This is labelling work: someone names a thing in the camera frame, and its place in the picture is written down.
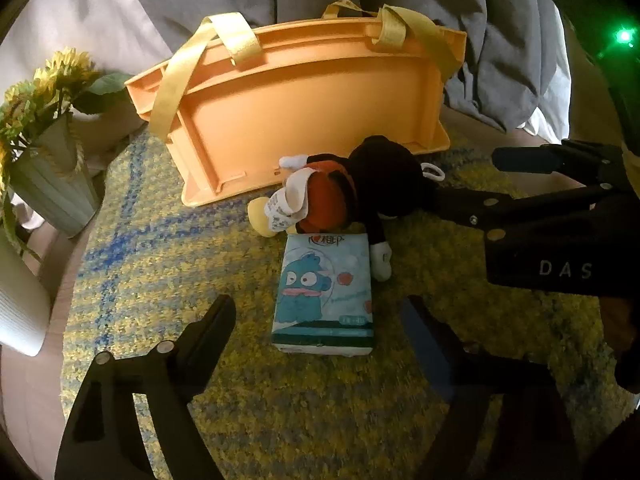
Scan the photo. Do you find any black mouse plush toy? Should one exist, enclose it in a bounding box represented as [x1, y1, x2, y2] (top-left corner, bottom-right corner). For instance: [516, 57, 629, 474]
[247, 136, 446, 282]

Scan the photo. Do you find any blue cartoon tissue pack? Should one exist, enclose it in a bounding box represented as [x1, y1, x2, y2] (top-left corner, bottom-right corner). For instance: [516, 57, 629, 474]
[271, 233, 375, 356]

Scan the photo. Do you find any yellow blue plaid mat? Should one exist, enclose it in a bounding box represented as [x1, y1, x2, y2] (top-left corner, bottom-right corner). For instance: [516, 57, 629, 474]
[61, 133, 637, 479]

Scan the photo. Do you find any grey curtain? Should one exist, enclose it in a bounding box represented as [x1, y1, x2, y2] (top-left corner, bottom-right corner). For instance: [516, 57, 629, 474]
[139, 0, 570, 143]

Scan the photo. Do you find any grey ribbed vase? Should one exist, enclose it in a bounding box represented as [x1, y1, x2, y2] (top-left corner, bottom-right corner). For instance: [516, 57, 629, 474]
[10, 112, 100, 238]

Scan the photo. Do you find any orange plastic storage crate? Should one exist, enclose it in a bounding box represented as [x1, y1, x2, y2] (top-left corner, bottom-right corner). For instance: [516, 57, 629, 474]
[126, 0, 466, 207]

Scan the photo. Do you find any yellow artificial sunflower bouquet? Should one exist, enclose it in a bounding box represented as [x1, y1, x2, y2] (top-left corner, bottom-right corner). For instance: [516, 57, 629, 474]
[1, 48, 130, 162]

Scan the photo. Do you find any white sheer curtain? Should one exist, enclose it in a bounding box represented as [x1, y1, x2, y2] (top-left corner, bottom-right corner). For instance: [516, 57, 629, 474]
[1, 0, 170, 90]

